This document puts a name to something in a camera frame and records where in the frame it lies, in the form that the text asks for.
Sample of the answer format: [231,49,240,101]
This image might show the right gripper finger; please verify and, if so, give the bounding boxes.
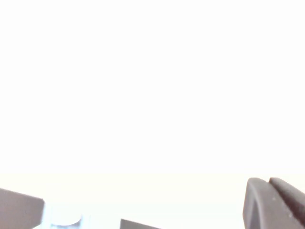
[242,177,305,229]

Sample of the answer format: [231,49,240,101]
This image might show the light blue plastic cup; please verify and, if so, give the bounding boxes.
[42,204,84,229]

